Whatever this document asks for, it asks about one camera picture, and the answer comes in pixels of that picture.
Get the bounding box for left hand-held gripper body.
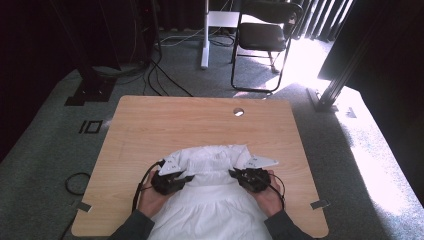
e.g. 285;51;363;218
151;156;185;196

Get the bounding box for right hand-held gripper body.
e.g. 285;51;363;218
237;154;280;194

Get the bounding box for white dress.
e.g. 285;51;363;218
146;143;274;240

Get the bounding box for person's left hand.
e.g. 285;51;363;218
137;170;173;220

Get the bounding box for person's right hand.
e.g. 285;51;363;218
248;170;285;219

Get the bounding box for grey tape strip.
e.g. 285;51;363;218
309;198;331;211
76;201;93;213

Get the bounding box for black stand with base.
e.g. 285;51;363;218
49;0;118;107

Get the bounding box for white desk leg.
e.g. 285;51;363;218
200;0;242;71

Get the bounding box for black folding chair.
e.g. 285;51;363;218
230;0;304;94

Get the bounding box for dark curtain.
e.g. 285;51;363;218
289;0;355;43

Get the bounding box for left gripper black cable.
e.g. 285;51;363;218
131;159;166;213

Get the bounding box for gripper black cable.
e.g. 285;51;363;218
131;159;166;213
271;173;287;212

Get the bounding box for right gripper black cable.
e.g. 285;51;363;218
271;173;287;212

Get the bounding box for looped black floor cable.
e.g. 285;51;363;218
64;171;92;196

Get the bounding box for black floor cables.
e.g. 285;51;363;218
142;33;195;98

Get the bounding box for aluminium profile post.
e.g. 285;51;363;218
306;0;376;113

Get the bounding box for white floor cable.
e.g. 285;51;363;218
159;26;205;48

